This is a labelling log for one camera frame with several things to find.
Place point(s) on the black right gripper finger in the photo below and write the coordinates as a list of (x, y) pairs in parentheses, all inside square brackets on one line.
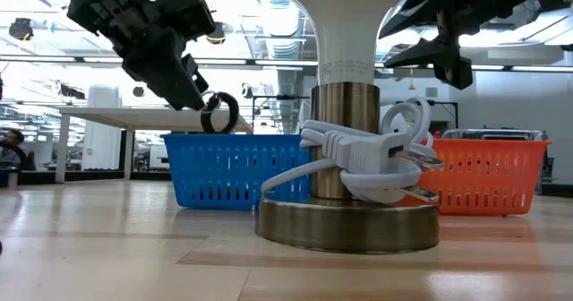
[(421, 54), (414, 12)]

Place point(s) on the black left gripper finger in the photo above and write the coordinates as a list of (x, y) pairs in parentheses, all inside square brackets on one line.
[(196, 74), (170, 72)]

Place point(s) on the orange plastic basket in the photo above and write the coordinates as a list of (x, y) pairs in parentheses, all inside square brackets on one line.
[(488, 175)]

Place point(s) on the white background table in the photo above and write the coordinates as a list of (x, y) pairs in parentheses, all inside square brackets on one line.
[(134, 118)]

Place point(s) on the blue plastic basket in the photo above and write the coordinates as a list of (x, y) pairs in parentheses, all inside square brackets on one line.
[(228, 171)]

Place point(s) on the chrome metal cart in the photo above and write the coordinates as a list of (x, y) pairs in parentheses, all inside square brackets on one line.
[(492, 134)]

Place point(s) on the person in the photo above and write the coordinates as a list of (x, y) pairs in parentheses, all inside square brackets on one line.
[(11, 140)]

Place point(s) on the brass lamp with white bulb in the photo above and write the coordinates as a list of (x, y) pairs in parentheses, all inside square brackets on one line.
[(347, 225)]

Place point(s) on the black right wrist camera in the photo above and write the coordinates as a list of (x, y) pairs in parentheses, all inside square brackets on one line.
[(454, 73)]

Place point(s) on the black background frame stand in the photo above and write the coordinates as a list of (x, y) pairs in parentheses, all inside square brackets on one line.
[(286, 97)]

